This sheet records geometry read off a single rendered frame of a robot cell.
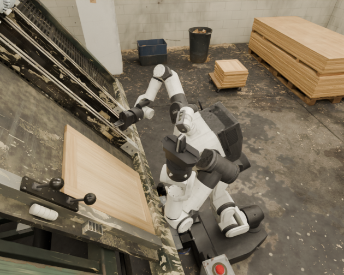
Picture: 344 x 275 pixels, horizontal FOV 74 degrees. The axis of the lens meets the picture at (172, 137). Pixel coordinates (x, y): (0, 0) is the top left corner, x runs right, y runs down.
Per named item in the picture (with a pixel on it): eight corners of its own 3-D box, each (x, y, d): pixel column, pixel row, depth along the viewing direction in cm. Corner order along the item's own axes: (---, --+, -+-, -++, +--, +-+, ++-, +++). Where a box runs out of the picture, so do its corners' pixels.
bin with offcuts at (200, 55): (212, 63, 511) (215, 32, 470) (189, 65, 505) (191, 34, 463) (206, 54, 550) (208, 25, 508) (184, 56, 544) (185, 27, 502)
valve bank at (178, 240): (197, 261, 139) (200, 242, 123) (175, 268, 135) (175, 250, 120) (172, 195, 175) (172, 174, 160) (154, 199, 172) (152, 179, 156)
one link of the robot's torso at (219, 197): (226, 193, 176) (219, 155, 144) (238, 213, 164) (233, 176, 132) (208, 202, 176) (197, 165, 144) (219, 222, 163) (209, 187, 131)
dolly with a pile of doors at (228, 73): (244, 91, 413) (249, 70, 387) (216, 94, 406) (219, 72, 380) (232, 77, 459) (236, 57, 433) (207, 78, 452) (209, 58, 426)
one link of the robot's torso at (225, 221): (229, 213, 201) (224, 183, 168) (241, 234, 187) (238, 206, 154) (213, 220, 200) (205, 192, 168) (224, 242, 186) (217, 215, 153)
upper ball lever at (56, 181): (36, 196, 69) (64, 192, 62) (24, 191, 66) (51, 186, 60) (42, 184, 71) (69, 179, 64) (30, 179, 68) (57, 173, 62)
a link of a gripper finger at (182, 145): (184, 132, 62) (183, 144, 67) (177, 140, 61) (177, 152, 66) (189, 136, 61) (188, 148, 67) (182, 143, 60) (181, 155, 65)
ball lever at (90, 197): (69, 208, 77) (96, 206, 70) (60, 204, 74) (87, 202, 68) (73, 197, 79) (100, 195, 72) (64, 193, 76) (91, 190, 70)
